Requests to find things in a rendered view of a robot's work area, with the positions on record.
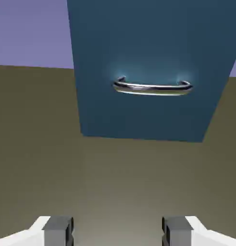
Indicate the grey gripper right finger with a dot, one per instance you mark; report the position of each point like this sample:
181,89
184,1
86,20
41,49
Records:
179,232

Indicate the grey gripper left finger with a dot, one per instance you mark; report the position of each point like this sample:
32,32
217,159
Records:
56,232

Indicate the blue drawer front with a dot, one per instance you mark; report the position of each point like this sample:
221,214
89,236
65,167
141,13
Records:
148,119

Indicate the blue painted cabinet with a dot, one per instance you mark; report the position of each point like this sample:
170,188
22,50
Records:
148,38

